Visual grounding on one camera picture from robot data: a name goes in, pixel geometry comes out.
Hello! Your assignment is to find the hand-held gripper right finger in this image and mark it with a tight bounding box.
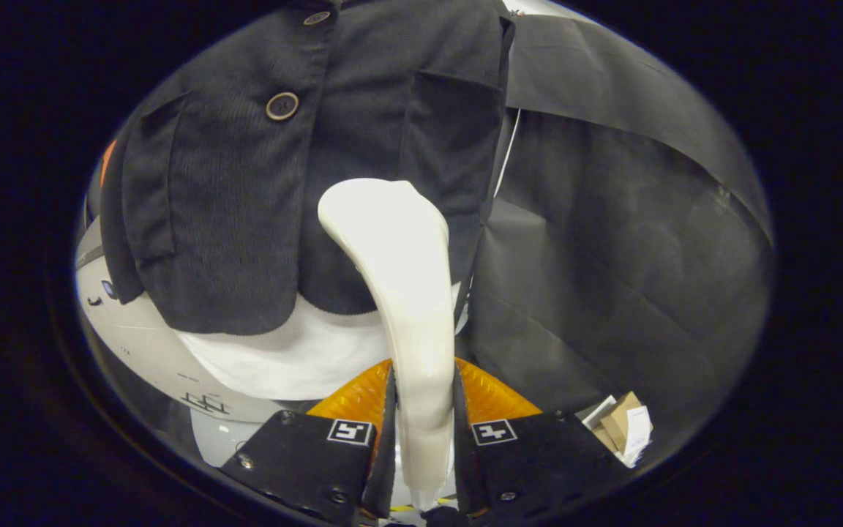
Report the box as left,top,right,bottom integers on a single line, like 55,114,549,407
453,357,631,525

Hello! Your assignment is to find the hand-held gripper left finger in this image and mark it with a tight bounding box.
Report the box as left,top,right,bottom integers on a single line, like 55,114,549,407
220,359,399,527

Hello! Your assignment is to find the grey cabinet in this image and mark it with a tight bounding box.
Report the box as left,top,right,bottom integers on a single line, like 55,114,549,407
74,168,287,424

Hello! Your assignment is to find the black backdrop cloth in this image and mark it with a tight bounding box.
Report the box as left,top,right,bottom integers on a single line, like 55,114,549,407
74,13,775,456

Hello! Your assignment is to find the white garment steamer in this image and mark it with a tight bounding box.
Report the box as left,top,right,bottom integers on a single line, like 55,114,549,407
318,178,457,513

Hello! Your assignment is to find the white mannequin torso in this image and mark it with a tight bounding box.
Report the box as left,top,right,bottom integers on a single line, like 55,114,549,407
176,282,471,401

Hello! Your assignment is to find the black jacket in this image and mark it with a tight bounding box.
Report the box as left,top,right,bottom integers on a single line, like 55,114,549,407
100,0,516,336

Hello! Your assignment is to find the cardboard box piece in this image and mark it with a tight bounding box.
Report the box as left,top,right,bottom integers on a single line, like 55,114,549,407
591,392,643,455

